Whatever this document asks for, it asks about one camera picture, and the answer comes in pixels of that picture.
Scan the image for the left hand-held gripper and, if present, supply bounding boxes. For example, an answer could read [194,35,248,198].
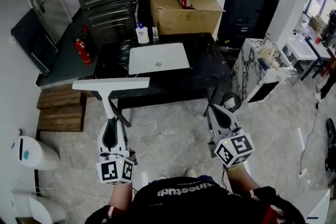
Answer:
[96,117,136,186]

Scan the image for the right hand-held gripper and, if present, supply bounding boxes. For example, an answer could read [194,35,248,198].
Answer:
[206,104,256,168]

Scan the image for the white squeegee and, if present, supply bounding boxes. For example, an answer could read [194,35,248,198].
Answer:
[72,77,151,125]

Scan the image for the person's right forearm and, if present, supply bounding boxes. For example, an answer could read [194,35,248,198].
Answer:
[223,162,261,197]

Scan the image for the person's left forearm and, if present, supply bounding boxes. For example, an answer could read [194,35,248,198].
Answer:
[107,181,133,215]

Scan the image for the black mesh waste basket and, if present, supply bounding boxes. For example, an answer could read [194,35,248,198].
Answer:
[219,92,242,113]

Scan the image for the wooden steps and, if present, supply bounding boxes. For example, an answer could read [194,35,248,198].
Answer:
[36,85,87,133]

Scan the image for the marble-pattern cabinet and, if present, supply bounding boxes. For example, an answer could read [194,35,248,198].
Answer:
[230,38,299,110]

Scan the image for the black sink counter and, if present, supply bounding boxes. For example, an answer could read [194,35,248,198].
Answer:
[92,32,233,128]

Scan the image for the white round bin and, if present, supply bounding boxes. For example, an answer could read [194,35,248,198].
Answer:
[10,135,61,171]

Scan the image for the person's black shirt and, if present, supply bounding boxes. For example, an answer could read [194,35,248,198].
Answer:
[85,176,308,224]

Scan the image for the white sink basin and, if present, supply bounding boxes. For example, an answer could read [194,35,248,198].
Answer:
[128,42,191,76]

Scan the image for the large red fire extinguisher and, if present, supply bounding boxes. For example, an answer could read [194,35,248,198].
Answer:
[73,36,93,66]

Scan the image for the white toilet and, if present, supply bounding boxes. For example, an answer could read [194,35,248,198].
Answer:
[12,190,67,224]

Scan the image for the white wash basin stand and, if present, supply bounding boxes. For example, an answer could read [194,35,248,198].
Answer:
[285,35,319,81]

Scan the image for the white soap bottle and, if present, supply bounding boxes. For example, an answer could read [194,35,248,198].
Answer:
[135,21,150,45]

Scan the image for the black cabinet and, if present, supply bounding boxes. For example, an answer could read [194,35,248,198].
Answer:
[217,0,271,48]

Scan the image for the brown cardboard box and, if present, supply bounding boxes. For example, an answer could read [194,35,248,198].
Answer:
[149,0,226,36]

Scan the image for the beaded bracelet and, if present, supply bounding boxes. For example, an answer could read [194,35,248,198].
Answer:
[222,164,244,173]

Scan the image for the black floor cable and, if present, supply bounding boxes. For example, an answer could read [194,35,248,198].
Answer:
[299,102,320,174]

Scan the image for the dark wall panel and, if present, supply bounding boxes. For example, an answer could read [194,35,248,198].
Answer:
[10,8,60,77]

